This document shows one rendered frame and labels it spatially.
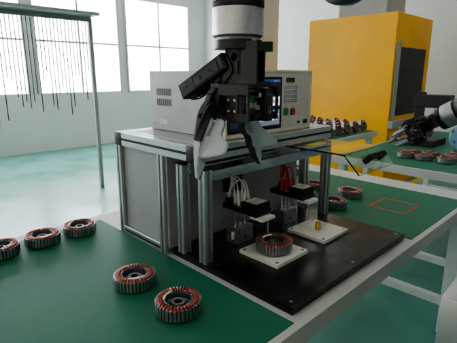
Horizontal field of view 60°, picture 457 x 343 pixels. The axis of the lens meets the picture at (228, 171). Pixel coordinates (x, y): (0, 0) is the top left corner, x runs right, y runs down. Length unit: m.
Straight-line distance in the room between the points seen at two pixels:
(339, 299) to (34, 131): 6.84
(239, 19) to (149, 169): 0.80
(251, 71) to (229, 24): 0.07
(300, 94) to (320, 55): 3.76
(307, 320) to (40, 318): 0.62
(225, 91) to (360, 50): 4.40
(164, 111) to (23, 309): 0.73
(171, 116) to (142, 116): 7.07
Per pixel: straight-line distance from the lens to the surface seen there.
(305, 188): 1.40
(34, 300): 1.16
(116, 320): 1.02
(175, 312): 0.96
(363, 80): 4.90
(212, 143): 0.57
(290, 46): 7.80
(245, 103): 0.58
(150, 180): 1.30
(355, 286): 1.17
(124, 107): 8.21
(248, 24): 0.58
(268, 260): 1.18
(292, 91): 1.40
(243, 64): 0.58
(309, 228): 1.43
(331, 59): 5.12
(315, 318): 1.02
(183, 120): 1.32
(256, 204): 1.21
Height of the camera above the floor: 1.30
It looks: 14 degrees down
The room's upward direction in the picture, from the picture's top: straight up
